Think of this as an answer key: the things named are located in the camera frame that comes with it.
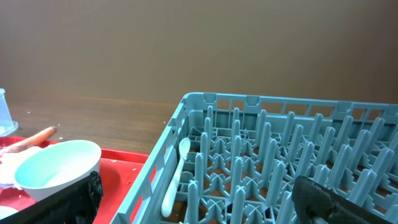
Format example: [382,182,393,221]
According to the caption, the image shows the mint green bowl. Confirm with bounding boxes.
[14,140,101,202]

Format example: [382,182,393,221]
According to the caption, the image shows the red plastic tray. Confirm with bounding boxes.
[1,148,149,223]

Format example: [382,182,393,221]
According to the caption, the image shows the light blue bowl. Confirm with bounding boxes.
[0,206,18,220]

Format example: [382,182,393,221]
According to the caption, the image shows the clear plastic bin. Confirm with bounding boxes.
[0,88,19,137]

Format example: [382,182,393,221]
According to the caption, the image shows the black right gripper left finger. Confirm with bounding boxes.
[1,171,104,224]

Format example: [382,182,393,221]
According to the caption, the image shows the white plastic spoon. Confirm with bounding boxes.
[160,138,190,217]

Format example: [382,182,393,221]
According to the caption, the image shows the orange carrot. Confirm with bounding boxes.
[1,126,57,157]

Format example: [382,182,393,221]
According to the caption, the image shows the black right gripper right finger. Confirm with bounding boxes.
[292,175,389,224]

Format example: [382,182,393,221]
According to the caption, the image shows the grey dishwasher rack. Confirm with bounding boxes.
[112,92,397,223]

